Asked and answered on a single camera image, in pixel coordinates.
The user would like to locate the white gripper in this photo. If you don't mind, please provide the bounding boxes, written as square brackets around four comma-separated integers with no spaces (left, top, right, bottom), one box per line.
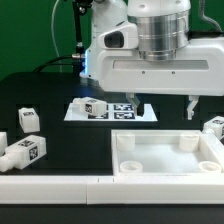
[97,37,224,120]

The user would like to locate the white square table top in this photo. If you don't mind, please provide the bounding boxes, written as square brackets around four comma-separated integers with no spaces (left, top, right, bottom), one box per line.
[111,130,224,176]

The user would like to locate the white marker sheet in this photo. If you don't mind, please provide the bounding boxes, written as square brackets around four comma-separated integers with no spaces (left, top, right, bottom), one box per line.
[64,103,157,122]

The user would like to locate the white front fence bar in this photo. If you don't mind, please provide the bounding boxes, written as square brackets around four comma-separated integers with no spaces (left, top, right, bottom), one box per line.
[0,174,224,205]

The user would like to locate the white part at left edge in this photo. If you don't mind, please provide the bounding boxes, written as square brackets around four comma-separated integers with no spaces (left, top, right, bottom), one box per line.
[0,132,7,156]

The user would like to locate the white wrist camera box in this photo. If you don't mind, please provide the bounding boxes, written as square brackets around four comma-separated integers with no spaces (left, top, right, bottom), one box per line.
[98,22,139,49]

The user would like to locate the black camera pole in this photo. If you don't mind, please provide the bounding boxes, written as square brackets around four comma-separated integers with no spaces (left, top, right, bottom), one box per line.
[72,0,93,72]

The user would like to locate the grey arm hose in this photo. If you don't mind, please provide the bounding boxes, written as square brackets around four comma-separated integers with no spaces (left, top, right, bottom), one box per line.
[198,0,224,33]

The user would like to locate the white thin cable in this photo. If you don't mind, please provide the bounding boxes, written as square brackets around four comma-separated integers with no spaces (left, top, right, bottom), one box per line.
[50,0,64,73]

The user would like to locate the black cables behind table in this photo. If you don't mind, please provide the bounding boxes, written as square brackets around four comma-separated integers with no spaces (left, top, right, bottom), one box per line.
[33,53,86,74]

